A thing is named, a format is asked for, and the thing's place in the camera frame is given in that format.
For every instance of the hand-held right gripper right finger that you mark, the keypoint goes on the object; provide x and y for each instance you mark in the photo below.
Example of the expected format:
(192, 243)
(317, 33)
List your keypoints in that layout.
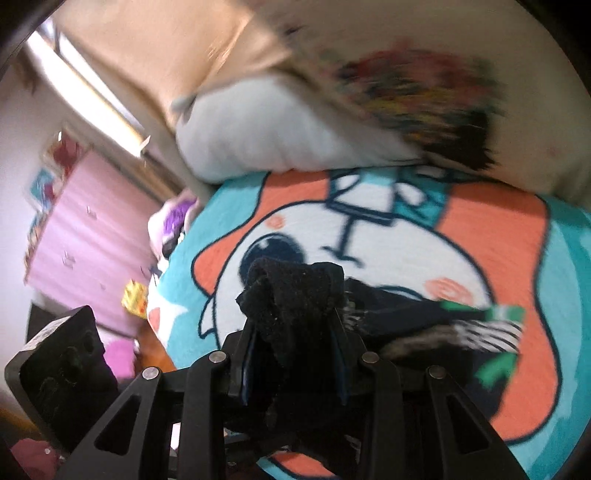
(341, 369)

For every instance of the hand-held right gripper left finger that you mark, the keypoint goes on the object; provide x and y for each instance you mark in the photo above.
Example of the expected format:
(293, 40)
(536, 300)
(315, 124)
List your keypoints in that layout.
(247, 369)

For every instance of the dark navy striped pants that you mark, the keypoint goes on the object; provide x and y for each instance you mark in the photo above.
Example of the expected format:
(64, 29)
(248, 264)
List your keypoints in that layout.
(286, 314)

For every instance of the pink cloth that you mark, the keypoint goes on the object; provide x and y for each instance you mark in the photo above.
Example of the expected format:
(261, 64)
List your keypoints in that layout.
(32, 454)

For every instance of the yellow toy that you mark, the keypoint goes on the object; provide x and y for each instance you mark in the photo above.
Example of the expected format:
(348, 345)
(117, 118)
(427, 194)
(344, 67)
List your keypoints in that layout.
(135, 299)

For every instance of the pink dresser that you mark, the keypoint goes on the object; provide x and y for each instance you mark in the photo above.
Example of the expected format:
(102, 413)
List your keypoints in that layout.
(101, 230)

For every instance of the cartoon printed blanket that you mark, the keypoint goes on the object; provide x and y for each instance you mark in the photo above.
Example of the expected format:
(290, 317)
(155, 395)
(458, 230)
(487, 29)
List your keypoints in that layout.
(485, 230)

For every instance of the grey plush pillow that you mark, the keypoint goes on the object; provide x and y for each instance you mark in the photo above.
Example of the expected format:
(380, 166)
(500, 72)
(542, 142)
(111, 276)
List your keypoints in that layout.
(277, 134)

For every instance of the cream flower print cushion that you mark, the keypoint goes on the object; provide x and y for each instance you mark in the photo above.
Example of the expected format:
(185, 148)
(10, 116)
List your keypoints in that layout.
(415, 92)

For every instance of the window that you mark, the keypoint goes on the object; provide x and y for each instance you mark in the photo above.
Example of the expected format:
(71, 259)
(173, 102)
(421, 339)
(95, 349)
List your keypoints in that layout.
(87, 78)

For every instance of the beige cloth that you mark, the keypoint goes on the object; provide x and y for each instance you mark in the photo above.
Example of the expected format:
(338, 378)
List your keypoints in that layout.
(161, 41)

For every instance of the wall poster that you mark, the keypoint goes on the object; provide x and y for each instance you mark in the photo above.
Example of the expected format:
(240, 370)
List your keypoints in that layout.
(51, 180)

